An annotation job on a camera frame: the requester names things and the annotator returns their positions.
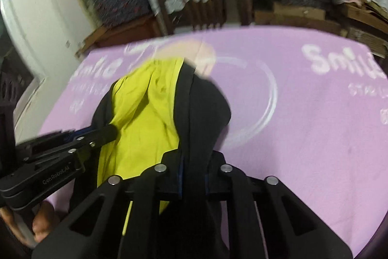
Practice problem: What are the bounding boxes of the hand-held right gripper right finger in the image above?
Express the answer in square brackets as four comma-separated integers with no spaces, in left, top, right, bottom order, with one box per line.
[204,151,354,259]

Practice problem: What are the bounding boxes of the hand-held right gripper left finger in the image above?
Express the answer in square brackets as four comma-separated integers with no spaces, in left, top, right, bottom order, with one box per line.
[32,150,185,259]

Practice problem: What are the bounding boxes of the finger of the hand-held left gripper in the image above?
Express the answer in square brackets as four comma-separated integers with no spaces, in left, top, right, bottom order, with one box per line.
[39,127,95,142]
[72,124,119,163]

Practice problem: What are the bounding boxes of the black jacket with yellow lining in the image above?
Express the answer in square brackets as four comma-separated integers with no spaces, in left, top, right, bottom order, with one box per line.
[68,57,232,259]

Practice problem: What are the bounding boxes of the person's left hand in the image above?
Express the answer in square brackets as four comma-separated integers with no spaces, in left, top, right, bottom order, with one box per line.
[0,201,62,248]

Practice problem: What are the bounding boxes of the window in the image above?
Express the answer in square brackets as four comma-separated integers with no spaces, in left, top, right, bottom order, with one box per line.
[0,15,46,138]

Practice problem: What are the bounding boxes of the purple printed blanket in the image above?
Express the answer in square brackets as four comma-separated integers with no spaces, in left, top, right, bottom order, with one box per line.
[39,25,388,257]

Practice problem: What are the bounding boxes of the wooden side table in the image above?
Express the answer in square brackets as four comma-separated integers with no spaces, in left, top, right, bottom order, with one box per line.
[76,15,164,57]

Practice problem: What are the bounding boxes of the pile of cardboard boxes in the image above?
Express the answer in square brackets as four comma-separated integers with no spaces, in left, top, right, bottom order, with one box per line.
[253,0,388,60]

